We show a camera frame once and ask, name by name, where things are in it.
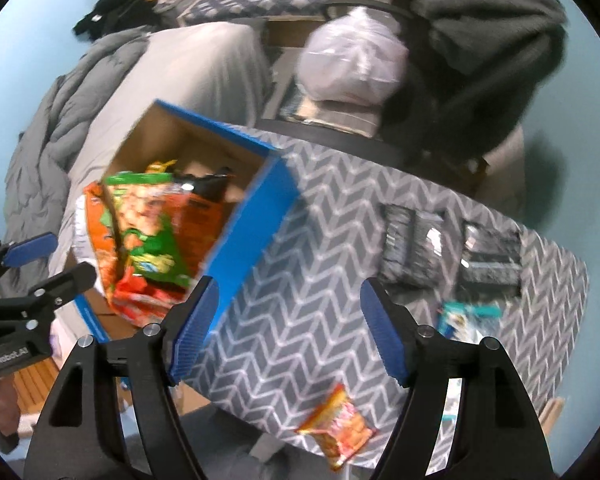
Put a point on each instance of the long yellow snack packet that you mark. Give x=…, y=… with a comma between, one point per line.
x=160, y=167

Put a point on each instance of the black clothes pile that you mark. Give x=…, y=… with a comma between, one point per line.
x=109, y=16

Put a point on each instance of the green peanut snack bag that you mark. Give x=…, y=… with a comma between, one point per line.
x=145, y=226

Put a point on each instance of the dark grey hanging clothes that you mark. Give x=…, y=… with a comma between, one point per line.
x=473, y=68

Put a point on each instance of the grey quilt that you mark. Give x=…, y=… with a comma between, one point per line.
x=37, y=182

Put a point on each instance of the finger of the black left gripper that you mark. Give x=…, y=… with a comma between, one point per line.
x=50, y=294
x=13, y=255

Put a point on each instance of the blue cardboard box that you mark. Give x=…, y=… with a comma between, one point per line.
x=258, y=193

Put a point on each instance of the large black snack packet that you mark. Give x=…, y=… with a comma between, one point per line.
x=490, y=264

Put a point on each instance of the white plastic bag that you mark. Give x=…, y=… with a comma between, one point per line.
x=354, y=59

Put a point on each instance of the red-orange chips bag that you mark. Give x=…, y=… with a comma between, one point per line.
x=196, y=221

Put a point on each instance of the large orange chips bag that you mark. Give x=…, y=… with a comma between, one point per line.
x=93, y=239

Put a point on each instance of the bed with grey sheet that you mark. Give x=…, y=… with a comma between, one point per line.
x=218, y=70

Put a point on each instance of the black office chair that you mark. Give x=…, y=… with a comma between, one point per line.
x=348, y=127

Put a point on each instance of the person's left hand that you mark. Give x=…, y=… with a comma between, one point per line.
x=9, y=409

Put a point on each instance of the small orange fries snack packet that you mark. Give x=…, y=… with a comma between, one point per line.
x=338, y=428

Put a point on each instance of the teal seaweed snack packet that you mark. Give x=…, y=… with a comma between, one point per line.
x=465, y=323

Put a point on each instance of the checkered bench cushion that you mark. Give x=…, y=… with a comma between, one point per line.
x=204, y=11

